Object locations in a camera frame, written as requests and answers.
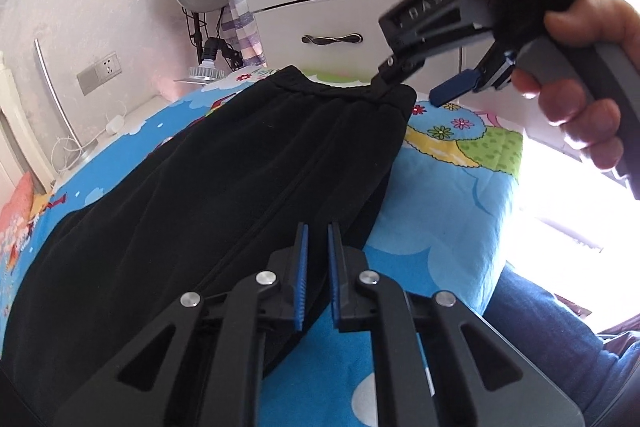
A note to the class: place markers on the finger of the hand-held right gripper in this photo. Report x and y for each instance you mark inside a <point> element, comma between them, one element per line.
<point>395,69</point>
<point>452,88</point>

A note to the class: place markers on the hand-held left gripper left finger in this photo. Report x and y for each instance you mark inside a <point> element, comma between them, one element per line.
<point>300,277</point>

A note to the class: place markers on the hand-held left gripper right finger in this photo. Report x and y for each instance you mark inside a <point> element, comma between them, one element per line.
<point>334,277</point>

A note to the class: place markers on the black pants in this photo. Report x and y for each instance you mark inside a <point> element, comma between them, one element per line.
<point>200,207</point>

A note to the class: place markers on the person's right hand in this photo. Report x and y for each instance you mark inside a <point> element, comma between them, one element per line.
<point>600,22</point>

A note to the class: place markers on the white drawer cabinet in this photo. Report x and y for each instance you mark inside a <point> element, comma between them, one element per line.
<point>310,17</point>

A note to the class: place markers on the blue cartoon bedsheet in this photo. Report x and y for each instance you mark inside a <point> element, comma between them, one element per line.
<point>435,227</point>

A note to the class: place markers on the studio light bulb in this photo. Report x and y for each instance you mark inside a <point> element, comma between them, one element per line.
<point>202,69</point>

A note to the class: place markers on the black tripod stand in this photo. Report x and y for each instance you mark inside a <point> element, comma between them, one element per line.
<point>192,29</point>

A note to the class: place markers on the person's blue jeans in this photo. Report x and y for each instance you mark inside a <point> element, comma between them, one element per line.
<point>550,347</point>

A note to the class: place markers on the white nightstand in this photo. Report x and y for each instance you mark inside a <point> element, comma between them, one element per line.
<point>135,117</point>

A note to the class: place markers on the pink floral quilt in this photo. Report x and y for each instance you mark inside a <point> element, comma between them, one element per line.
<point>15,217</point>

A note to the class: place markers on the white wooden headboard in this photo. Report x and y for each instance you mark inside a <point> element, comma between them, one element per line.
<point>7,132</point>

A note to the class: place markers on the grey wall socket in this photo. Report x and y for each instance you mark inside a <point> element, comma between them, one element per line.
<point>100,73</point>

